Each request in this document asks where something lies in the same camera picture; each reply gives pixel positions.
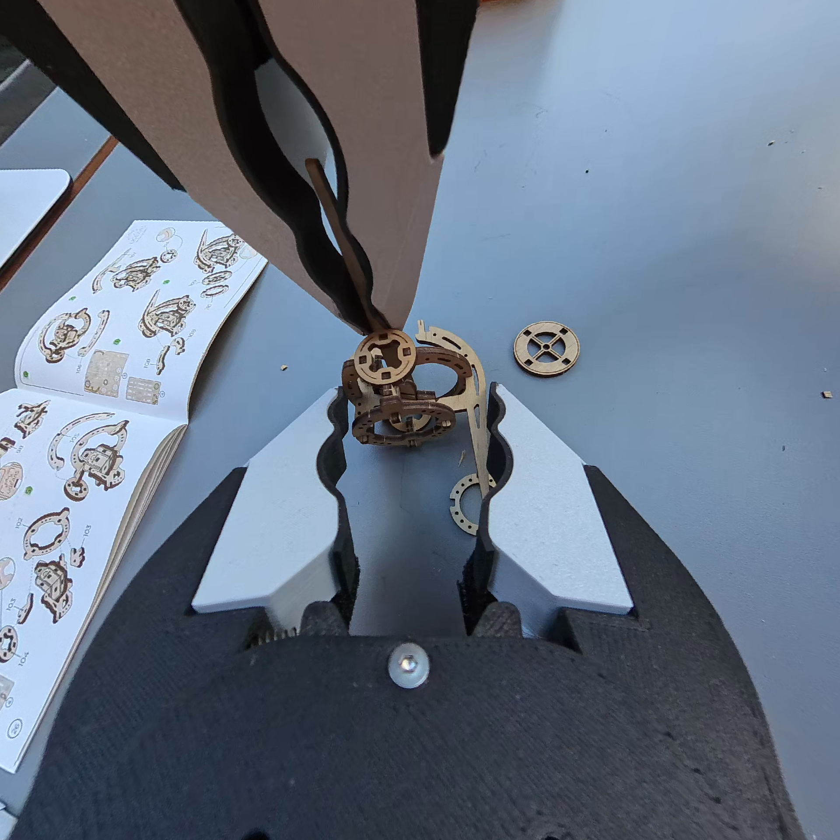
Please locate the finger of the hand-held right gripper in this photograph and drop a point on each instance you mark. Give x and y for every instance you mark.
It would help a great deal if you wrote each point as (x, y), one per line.
(380, 131)
(164, 98)

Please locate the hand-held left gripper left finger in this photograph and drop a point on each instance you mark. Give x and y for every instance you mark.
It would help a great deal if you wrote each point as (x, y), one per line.
(262, 538)

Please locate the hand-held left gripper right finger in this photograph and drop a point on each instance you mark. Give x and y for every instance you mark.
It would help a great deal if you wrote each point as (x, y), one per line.
(551, 525)

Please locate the thin wooden stick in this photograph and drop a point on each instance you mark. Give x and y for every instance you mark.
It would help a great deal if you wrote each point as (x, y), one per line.
(334, 216)

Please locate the wooden model assembly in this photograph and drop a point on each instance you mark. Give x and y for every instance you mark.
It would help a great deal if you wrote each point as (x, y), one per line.
(400, 426)

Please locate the white flat panel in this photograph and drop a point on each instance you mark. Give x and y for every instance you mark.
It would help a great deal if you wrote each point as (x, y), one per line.
(29, 203)

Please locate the round wooden spoked wheel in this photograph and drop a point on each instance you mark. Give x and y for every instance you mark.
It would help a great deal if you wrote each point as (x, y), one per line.
(547, 349)

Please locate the open instruction booklet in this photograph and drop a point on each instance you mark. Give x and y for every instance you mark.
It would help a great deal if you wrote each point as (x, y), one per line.
(98, 459)

